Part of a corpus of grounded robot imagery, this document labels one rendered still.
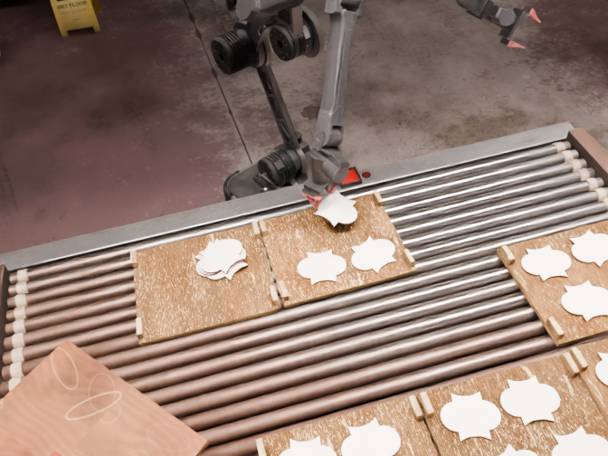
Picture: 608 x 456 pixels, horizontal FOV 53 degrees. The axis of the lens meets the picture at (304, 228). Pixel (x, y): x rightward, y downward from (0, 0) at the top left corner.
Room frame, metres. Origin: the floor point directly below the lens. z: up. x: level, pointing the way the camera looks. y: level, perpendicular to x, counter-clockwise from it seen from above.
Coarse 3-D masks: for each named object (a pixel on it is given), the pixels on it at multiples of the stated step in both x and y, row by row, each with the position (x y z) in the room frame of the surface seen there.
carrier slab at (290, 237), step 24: (288, 216) 1.38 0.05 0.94; (312, 216) 1.37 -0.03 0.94; (360, 216) 1.35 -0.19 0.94; (384, 216) 1.34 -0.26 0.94; (264, 240) 1.29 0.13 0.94; (288, 240) 1.28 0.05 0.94; (312, 240) 1.27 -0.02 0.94; (336, 240) 1.26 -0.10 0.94; (360, 240) 1.25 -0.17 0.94; (288, 264) 1.18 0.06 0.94; (288, 288) 1.09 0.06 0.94; (312, 288) 1.08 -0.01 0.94; (336, 288) 1.07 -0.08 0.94
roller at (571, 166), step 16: (576, 160) 1.52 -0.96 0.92; (512, 176) 1.48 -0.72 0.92; (528, 176) 1.47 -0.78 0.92; (544, 176) 1.47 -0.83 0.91; (448, 192) 1.43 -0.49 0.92; (464, 192) 1.43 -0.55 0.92; (480, 192) 1.43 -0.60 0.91; (400, 208) 1.39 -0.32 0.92; (416, 208) 1.39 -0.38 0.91; (112, 272) 1.23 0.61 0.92; (128, 272) 1.23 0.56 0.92; (64, 288) 1.19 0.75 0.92; (80, 288) 1.19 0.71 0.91; (96, 288) 1.19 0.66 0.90; (16, 304) 1.15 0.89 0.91; (32, 304) 1.16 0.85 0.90
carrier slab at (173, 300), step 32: (160, 256) 1.26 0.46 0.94; (192, 256) 1.25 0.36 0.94; (256, 256) 1.22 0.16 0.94; (160, 288) 1.14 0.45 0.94; (192, 288) 1.13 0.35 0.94; (224, 288) 1.11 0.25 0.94; (256, 288) 1.10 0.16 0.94; (160, 320) 1.02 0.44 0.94; (192, 320) 1.01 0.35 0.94; (224, 320) 1.00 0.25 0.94
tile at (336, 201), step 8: (336, 192) 1.39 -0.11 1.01; (328, 200) 1.36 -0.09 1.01; (336, 200) 1.36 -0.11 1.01; (344, 200) 1.36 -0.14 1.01; (320, 208) 1.33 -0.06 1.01; (328, 208) 1.33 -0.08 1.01; (336, 208) 1.33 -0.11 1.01; (344, 208) 1.33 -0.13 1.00; (352, 208) 1.33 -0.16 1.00; (320, 216) 1.30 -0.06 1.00; (328, 216) 1.30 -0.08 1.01; (336, 216) 1.30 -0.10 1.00; (344, 216) 1.30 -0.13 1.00; (352, 216) 1.30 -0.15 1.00; (336, 224) 1.27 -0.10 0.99
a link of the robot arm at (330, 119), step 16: (336, 0) 1.53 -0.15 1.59; (336, 16) 1.53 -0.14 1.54; (352, 16) 1.54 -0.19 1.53; (336, 32) 1.52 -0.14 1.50; (352, 32) 1.52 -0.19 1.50; (336, 48) 1.49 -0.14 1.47; (336, 64) 1.46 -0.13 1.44; (336, 80) 1.44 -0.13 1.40; (336, 96) 1.41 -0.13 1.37; (320, 112) 1.41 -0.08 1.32; (336, 112) 1.39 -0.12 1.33; (320, 128) 1.38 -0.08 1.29; (336, 128) 1.39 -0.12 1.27; (336, 144) 1.36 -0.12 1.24
